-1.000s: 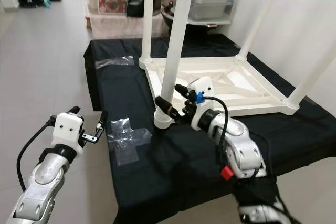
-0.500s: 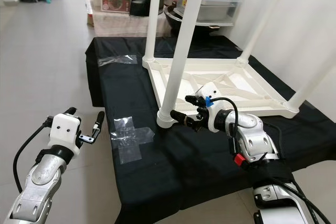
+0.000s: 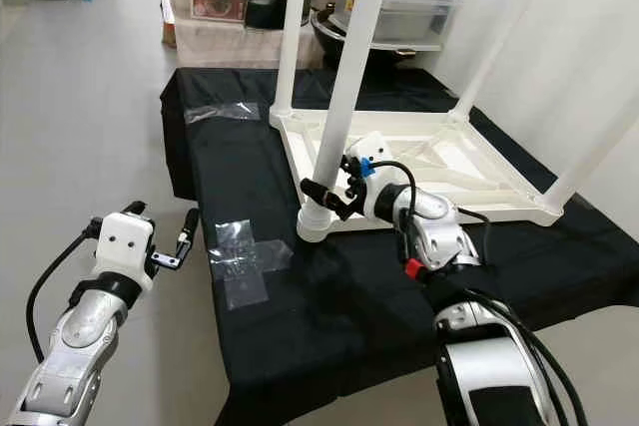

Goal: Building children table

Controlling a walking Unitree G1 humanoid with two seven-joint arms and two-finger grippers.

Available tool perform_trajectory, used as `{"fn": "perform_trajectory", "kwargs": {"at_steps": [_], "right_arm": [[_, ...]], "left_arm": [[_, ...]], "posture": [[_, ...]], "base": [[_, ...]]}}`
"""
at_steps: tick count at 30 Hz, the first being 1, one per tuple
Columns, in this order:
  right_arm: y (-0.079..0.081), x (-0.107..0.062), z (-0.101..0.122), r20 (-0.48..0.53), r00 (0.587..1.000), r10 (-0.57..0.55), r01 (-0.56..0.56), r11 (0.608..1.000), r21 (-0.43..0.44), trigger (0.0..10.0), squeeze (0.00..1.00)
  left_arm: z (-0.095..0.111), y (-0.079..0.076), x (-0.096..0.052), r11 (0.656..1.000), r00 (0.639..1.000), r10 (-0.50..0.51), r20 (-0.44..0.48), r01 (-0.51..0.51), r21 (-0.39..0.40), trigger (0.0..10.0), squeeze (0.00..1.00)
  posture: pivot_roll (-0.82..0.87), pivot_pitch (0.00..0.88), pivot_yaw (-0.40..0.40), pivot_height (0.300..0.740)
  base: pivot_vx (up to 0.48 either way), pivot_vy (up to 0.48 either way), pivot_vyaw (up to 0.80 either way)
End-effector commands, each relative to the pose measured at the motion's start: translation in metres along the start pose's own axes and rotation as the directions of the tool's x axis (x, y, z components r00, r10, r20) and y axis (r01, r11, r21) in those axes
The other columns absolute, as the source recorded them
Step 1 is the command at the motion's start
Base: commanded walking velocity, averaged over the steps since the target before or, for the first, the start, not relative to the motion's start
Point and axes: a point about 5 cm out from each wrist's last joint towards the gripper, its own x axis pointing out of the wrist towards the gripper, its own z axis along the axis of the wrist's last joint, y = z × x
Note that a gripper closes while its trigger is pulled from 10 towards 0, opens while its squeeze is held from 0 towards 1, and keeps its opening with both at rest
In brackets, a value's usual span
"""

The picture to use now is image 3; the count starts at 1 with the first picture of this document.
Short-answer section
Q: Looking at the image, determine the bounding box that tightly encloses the white plastic table top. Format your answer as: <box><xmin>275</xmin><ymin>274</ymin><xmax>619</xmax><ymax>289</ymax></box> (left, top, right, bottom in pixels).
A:
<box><xmin>268</xmin><ymin>105</ymin><xmax>565</xmax><ymax>244</ymax></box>

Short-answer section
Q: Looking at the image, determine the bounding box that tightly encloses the clear tape patch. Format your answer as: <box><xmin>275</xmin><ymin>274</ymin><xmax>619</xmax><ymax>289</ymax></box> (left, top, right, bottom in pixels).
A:
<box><xmin>209</xmin><ymin>217</ymin><xmax>295</xmax><ymax>311</ymax></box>

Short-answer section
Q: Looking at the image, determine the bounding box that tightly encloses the black tablecloth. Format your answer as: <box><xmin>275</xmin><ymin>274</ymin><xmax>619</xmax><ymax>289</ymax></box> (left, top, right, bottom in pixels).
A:
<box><xmin>160</xmin><ymin>67</ymin><xmax>639</xmax><ymax>426</ymax></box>

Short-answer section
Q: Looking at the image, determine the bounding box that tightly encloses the black wok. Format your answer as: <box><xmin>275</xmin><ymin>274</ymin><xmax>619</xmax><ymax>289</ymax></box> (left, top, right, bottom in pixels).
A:
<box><xmin>310</xmin><ymin>12</ymin><xmax>442</xmax><ymax>74</ymax></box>

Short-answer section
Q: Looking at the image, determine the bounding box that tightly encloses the clear tape strip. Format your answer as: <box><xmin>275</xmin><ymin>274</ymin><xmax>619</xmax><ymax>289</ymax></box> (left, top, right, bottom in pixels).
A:
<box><xmin>184</xmin><ymin>101</ymin><xmax>262</xmax><ymax>126</ymax></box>

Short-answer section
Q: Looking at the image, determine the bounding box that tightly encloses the clear plastic storage container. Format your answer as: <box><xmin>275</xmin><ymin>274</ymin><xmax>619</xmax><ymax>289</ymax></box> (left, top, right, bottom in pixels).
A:
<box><xmin>344</xmin><ymin>0</ymin><xmax>461</xmax><ymax>49</ymax></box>

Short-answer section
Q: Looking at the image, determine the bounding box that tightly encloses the small brown cardboard box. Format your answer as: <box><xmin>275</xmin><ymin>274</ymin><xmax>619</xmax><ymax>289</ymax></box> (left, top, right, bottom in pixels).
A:
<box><xmin>158</xmin><ymin>0</ymin><xmax>178</xmax><ymax>49</ymax></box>

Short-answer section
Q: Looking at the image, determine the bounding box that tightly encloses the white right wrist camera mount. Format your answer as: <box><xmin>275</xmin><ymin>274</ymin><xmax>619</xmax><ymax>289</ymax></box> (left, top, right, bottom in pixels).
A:
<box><xmin>344</xmin><ymin>131</ymin><xmax>396</xmax><ymax>190</ymax></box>

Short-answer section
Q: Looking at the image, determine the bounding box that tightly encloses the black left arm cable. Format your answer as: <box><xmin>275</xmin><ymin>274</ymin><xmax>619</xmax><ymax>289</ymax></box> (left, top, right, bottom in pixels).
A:
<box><xmin>25</xmin><ymin>224</ymin><xmax>102</xmax><ymax>364</ymax></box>

